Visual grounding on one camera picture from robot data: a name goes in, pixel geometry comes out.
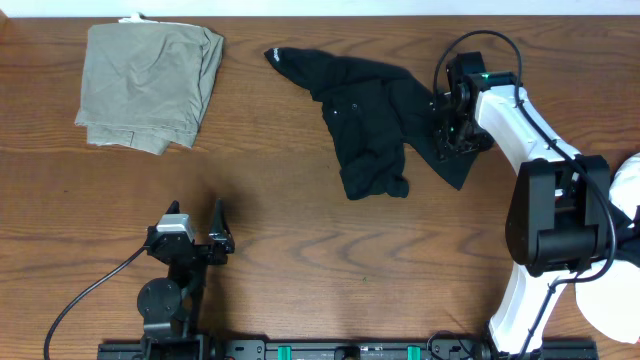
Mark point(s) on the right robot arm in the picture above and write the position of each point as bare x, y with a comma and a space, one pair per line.
559, 228

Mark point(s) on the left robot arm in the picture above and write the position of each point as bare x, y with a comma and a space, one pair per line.
170, 305

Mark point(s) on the folded khaki trousers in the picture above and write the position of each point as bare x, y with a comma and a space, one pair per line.
147, 84

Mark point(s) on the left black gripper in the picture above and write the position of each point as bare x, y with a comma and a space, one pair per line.
198, 248

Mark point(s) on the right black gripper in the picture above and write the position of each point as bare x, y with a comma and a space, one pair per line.
443, 146

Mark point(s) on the black polo shirt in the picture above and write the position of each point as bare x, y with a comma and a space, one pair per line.
372, 110

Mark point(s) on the black and white jersey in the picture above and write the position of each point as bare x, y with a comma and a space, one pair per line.
611, 303

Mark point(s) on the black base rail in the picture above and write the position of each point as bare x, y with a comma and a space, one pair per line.
320, 350

